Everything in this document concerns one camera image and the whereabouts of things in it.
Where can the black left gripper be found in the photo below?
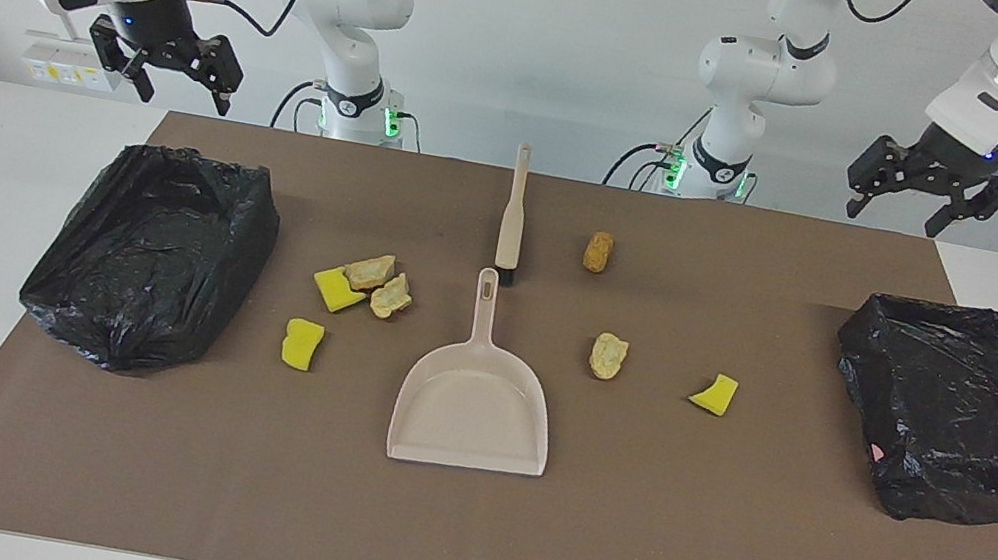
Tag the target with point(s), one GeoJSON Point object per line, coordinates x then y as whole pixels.
{"type": "Point", "coordinates": [945, 157]}

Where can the white wall outlet box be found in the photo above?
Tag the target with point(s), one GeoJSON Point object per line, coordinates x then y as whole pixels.
{"type": "Point", "coordinates": [53, 66]}

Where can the small curved yellow sponge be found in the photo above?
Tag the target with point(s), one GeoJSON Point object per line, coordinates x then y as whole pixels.
{"type": "Point", "coordinates": [715, 396]}

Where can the beige foam chunk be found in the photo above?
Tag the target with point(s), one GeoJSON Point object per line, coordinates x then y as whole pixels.
{"type": "Point", "coordinates": [370, 272]}

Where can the beige hand brush black bristles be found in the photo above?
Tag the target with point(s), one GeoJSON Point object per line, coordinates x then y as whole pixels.
{"type": "Point", "coordinates": [513, 222]}

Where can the yellow sponge green backing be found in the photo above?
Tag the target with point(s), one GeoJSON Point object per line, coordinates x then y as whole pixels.
{"type": "Point", "coordinates": [335, 293]}

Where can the orange-beige foam chunk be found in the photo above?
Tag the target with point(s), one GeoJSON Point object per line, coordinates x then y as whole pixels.
{"type": "Point", "coordinates": [391, 296]}

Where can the black bag-lined bin pink spot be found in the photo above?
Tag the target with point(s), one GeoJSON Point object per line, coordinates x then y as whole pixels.
{"type": "Point", "coordinates": [953, 417]}

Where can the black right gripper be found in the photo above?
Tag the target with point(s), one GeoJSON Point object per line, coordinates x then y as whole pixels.
{"type": "Point", "coordinates": [155, 30]}

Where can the pale foam chunk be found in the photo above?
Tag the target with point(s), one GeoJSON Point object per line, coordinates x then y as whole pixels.
{"type": "Point", "coordinates": [608, 356]}

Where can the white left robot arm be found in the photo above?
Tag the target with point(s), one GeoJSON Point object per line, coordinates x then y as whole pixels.
{"type": "Point", "coordinates": [762, 71]}

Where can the beige plastic dustpan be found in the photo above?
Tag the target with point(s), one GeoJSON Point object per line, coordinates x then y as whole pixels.
{"type": "Point", "coordinates": [473, 407]}

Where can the brown table mat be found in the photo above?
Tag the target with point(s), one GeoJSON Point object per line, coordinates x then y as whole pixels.
{"type": "Point", "coordinates": [456, 537]}

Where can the yellow sponge block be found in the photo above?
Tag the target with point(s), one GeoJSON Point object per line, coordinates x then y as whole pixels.
{"type": "Point", "coordinates": [302, 344]}

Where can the brown bread-like lump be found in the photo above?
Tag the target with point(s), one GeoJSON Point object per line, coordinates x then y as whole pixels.
{"type": "Point", "coordinates": [598, 252]}

